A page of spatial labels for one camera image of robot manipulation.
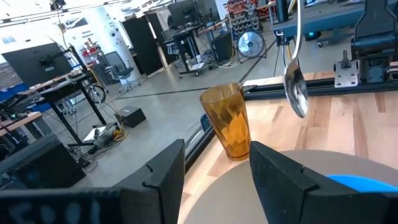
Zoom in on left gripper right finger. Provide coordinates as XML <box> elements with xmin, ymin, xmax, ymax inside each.
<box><xmin>249</xmin><ymin>141</ymin><xmax>358</xmax><ymax>224</ymax></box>

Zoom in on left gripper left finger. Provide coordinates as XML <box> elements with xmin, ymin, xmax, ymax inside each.
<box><xmin>119</xmin><ymin>139</ymin><xmax>186</xmax><ymax>224</ymax></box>

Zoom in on blue bowl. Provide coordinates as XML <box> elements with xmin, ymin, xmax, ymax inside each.
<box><xmin>326</xmin><ymin>174</ymin><xmax>398</xmax><ymax>194</ymax></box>

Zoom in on amber plastic tumbler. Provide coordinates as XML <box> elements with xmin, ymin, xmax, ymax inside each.
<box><xmin>199</xmin><ymin>82</ymin><xmax>252</xmax><ymax>162</ymax></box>

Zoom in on silver metal spoon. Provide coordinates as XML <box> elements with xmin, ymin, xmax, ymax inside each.
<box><xmin>283</xmin><ymin>0</ymin><xmax>310</xmax><ymax>119</ymax></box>

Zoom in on round grey placemat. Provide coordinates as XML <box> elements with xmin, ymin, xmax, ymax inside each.
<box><xmin>183</xmin><ymin>149</ymin><xmax>398</xmax><ymax>224</ymax></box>

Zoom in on black box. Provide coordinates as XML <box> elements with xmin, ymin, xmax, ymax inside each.
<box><xmin>114</xmin><ymin>105</ymin><xmax>147</xmax><ymax>128</ymax></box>

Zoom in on large black cabinet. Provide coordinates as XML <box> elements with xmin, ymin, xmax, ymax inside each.
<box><xmin>0</xmin><ymin>133</ymin><xmax>86</xmax><ymax>189</ymax></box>

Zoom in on grey office chair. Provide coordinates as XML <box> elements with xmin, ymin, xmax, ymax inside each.
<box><xmin>104</xmin><ymin>51</ymin><xmax>141</xmax><ymax>93</ymax></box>

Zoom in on black desk with wood top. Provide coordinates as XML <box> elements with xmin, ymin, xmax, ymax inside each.
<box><xmin>18</xmin><ymin>70</ymin><xmax>108</xmax><ymax>147</ymax></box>

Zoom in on black partition panel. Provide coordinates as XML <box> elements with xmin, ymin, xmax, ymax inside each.
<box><xmin>122</xmin><ymin>14</ymin><xmax>164</xmax><ymax>76</ymax></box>

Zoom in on black standing desk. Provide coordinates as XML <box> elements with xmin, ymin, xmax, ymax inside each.
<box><xmin>172</xmin><ymin>24</ymin><xmax>218</xmax><ymax>78</ymax></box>

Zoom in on round floor fan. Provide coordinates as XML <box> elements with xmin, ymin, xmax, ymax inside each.
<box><xmin>236</xmin><ymin>29</ymin><xmax>267</xmax><ymax>60</ymax></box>

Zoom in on wooden desk top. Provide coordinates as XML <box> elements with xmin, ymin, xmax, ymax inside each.
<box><xmin>0</xmin><ymin>111</ymin><xmax>43</xmax><ymax>138</ymax></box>

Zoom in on white pillar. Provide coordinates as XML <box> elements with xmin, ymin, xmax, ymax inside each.
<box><xmin>73</xmin><ymin>6</ymin><xmax>137</xmax><ymax>82</ymax></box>

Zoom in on black desk monitor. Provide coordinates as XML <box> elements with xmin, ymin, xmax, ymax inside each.
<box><xmin>167</xmin><ymin>0</ymin><xmax>200</xmax><ymax>29</ymax></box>

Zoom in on blue-grey workbench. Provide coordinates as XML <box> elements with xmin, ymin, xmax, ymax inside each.
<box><xmin>272</xmin><ymin>0</ymin><xmax>368</xmax><ymax>47</ymax></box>

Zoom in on parts storage rack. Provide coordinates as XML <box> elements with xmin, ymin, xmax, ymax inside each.
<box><xmin>226</xmin><ymin>0</ymin><xmax>265</xmax><ymax>35</ymax></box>

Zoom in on yellow cable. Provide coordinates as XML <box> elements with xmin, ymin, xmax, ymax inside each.
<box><xmin>111</xmin><ymin>127</ymin><xmax>128</xmax><ymax>141</ymax></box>

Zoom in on silver mounting bracket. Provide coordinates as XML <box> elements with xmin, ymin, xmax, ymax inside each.
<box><xmin>334</xmin><ymin>49</ymin><xmax>360</xmax><ymax>88</ymax></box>

